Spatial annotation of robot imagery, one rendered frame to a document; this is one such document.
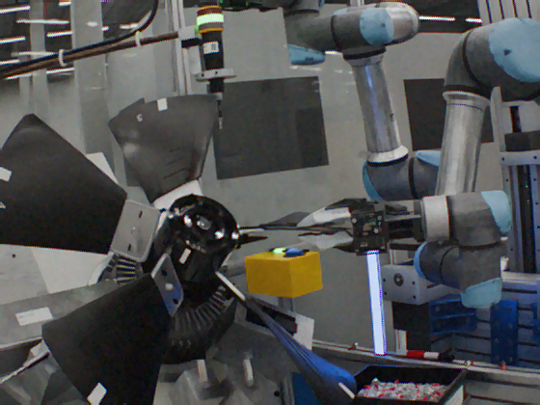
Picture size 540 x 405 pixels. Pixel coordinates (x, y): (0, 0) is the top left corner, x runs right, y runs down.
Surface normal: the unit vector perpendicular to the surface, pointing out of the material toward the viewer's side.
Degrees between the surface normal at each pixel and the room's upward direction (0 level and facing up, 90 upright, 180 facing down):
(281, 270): 90
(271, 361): 125
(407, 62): 90
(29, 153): 74
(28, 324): 50
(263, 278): 90
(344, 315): 90
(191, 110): 43
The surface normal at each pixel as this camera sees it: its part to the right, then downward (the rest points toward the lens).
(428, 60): 0.39, 0.03
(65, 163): 0.28, -0.18
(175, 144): -0.23, -0.58
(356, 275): 0.66, -0.02
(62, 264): 0.43, -0.65
